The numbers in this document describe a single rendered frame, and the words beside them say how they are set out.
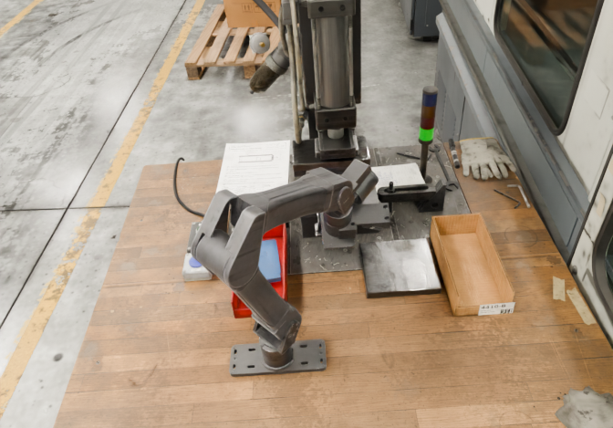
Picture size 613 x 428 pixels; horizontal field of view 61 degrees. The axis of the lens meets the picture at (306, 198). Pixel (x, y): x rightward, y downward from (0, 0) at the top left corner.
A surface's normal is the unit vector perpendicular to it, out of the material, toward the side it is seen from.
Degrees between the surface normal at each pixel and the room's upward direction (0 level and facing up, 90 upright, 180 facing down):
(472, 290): 0
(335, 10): 90
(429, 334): 0
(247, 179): 1
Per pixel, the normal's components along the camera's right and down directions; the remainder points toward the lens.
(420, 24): -0.03, 0.65
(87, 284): -0.07, -0.76
